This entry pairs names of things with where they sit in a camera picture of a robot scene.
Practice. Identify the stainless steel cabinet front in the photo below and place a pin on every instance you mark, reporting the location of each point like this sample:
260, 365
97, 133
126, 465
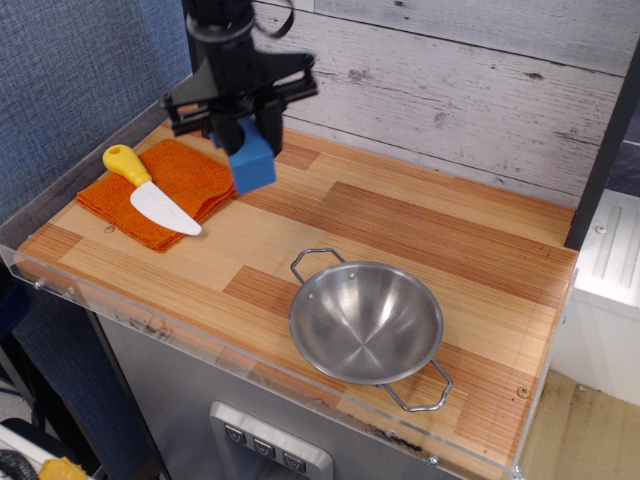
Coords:
175, 391

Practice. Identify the white cabinet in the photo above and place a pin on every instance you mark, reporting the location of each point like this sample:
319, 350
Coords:
597, 343

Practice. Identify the clear acrylic table guard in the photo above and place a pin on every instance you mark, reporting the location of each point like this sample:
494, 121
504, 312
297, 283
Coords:
96, 302

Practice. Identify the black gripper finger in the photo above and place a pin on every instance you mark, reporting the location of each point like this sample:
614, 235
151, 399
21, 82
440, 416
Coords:
270, 123
226, 132

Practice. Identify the folded orange cloth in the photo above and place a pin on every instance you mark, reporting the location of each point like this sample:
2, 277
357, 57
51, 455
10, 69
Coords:
197, 183

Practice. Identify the yellow object at corner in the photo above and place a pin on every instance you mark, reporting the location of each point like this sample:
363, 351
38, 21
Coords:
61, 469

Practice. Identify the blue arch-shaped wooden block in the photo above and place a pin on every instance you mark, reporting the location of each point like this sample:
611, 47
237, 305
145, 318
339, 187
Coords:
252, 166

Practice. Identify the silver control panel with buttons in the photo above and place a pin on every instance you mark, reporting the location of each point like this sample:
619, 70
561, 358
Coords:
232, 427

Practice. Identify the yellow-handled white toy knife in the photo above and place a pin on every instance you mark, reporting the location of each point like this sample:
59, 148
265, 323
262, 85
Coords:
147, 198

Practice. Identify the stainless steel two-handled bowl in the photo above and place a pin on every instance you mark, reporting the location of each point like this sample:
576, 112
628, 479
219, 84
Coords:
369, 323

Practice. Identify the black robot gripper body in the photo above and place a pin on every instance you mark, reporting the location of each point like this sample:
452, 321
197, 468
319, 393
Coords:
230, 76

